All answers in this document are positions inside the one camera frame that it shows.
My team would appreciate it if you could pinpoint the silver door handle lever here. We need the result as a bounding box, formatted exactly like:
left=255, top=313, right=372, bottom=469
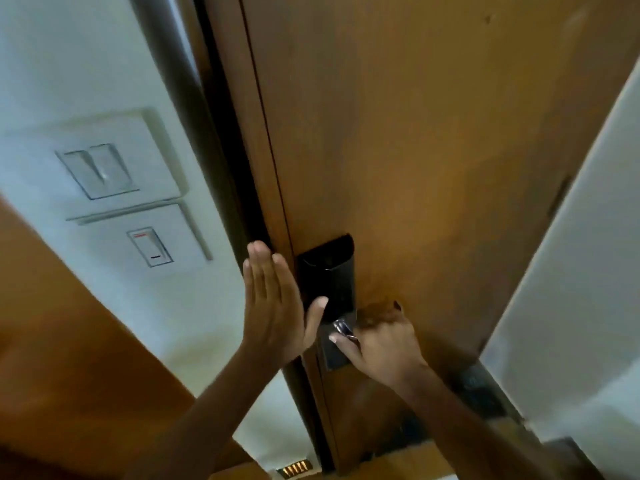
left=329, top=318, right=359, bottom=345

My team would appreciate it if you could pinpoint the person's right hand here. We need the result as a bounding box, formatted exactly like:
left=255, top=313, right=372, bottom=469
left=329, top=300, right=431, bottom=391

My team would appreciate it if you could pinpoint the large white double switch plate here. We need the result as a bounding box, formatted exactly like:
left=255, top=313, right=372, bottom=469
left=0, top=108, right=190, bottom=221

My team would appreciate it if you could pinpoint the person's right forearm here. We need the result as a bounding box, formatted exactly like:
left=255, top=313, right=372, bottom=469
left=395, top=363, right=557, bottom=480

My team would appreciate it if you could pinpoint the black door lock plate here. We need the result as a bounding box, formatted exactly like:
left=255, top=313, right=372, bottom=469
left=297, top=234, right=358, bottom=371

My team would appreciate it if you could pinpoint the brown wooden panel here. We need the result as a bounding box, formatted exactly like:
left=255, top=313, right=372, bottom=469
left=0, top=194, right=257, bottom=480

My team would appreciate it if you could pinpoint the brown wooden door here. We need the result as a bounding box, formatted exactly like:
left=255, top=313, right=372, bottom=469
left=200, top=0, right=640, bottom=476

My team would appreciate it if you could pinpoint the person's left hand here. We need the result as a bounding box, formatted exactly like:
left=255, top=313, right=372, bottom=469
left=242, top=240, right=329, bottom=366

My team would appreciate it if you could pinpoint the person's left forearm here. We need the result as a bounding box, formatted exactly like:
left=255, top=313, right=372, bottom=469
left=122, top=341, right=288, bottom=480

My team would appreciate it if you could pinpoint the slotted floor light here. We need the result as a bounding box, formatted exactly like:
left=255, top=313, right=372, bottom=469
left=276, top=459, right=314, bottom=479

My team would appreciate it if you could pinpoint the small white single switch plate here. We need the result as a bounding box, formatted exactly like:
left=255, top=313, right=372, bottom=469
left=66, top=199, right=214, bottom=269

